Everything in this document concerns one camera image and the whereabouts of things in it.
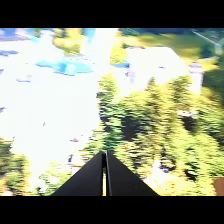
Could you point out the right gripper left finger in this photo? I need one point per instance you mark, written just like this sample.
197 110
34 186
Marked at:
88 181

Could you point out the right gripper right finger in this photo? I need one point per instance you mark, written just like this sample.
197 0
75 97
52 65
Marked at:
123 181

